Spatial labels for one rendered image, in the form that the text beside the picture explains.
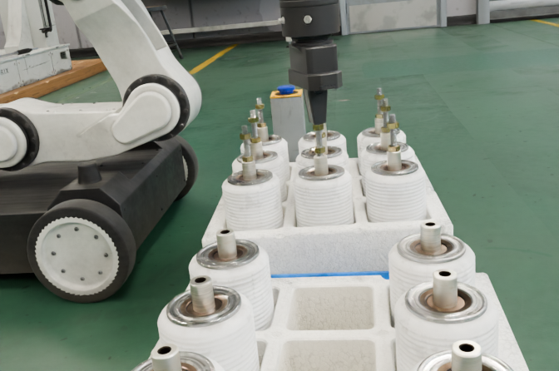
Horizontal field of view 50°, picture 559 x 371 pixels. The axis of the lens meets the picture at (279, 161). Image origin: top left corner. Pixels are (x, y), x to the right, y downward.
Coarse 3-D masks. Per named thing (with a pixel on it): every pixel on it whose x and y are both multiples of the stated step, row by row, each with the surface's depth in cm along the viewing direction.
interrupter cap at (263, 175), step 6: (234, 174) 101; (240, 174) 101; (258, 174) 101; (264, 174) 100; (270, 174) 99; (228, 180) 98; (234, 180) 98; (240, 180) 99; (252, 180) 99; (258, 180) 97; (264, 180) 97
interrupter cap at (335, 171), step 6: (306, 168) 101; (312, 168) 101; (330, 168) 100; (336, 168) 99; (342, 168) 99; (300, 174) 98; (306, 174) 98; (312, 174) 99; (330, 174) 97; (336, 174) 97; (342, 174) 96; (306, 180) 96; (312, 180) 95; (318, 180) 95; (324, 180) 95
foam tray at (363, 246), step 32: (352, 160) 128; (416, 160) 124; (288, 192) 113; (352, 192) 110; (224, 224) 101; (288, 224) 98; (384, 224) 94; (416, 224) 93; (448, 224) 92; (288, 256) 95; (320, 256) 94; (352, 256) 94; (384, 256) 94
